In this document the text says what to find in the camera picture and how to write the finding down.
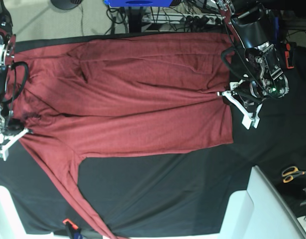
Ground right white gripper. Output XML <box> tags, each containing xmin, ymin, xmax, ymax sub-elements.
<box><xmin>0</xmin><ymin>119</ymin><xmax>32</xmax><ymax>160</ymax></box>

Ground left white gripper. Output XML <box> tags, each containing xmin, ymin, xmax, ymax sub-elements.
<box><xmin>217</xmin><ymin>81</ymin><xmax>263</xmax><ymax>129</ymax></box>

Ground red long-sleeve T-shirt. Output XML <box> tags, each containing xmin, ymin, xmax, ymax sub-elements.
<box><xmin>13</xmin><ymin>33</ymin><xmax>233</xmax><ymax>239</ymax></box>

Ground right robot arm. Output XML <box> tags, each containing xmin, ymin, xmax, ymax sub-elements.
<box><xmin>0</xmin><ymin>0</ymin><xmax>32</xmax><ymax>161</ymax></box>

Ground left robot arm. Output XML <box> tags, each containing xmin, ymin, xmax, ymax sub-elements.
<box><xmin>215</xmin><ymin>0</ymin><xmax>289</xmax><ymax>129</ymax></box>

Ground orange and black clamp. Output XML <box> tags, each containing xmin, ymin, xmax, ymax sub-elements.
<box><xmin>285</xmin><ymin>42</ymin><xmax>297</xmax><ymax>69</ymax></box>

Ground white power strip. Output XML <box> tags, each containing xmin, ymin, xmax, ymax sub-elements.
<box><xmin>185</xmin><ymin>15</ymin><xmax>221</xmax><ymax>26</ymax></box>

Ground black table cloth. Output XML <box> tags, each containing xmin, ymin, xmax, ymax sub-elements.
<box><xmin>0</xmin><ymin>38</ymin><xmax>306</xmax><ymax>239</ymax></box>

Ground orange and blue clamp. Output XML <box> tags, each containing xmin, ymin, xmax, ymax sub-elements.
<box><xmin>63</xmin><ymin>219</ymin><xmax>84</xmax><ymax>239</ymax></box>

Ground black round base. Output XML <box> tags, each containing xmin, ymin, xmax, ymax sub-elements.
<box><xmin>51</xmin><ymin>0</ymin><xmax>83</xmax><ymax>10</ymax></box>

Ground blue plastic box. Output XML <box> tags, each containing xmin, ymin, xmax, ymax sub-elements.
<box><xmin>103</xmin><ymin>0</ymin><xmax>173</xmax><ymax>7</ymax></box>

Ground yellow-handled scissors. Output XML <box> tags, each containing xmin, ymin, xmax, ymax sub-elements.
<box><xmin>281</xmin><ymin>166</ymin><xmax>306</xmax><ymax>184</ymax></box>

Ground black stand post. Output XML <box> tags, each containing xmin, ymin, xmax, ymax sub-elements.
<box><xmin>125</xmin><ymin>7</ymin><xmax>144</xmax><ymax>33</ymax></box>

